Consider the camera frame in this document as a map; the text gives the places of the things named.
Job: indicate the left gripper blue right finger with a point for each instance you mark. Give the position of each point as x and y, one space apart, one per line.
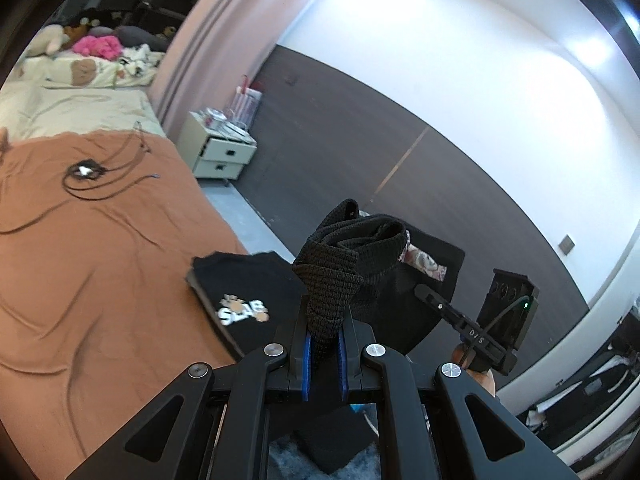
441 423

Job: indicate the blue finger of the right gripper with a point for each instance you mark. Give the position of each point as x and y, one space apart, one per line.
465 327

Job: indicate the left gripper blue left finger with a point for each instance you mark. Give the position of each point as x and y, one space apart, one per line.
209 423

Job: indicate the black t-shirt patterned trim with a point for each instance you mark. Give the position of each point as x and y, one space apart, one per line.
364 268

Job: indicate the grey fluffy floor rug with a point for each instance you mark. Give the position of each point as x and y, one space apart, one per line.
290 458

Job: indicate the brown fleece blanket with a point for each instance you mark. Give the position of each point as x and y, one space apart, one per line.
98 232

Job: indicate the white bedside cabinet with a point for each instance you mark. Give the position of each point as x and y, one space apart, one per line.
219 153

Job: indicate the pink curtain right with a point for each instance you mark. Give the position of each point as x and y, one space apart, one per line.
220 42

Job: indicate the pink plush toy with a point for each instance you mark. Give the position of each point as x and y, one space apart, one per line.
107 47

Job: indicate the cream plush toy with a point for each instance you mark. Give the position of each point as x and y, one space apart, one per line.
49 40

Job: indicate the white wire rack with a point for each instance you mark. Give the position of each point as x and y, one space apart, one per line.
244 104

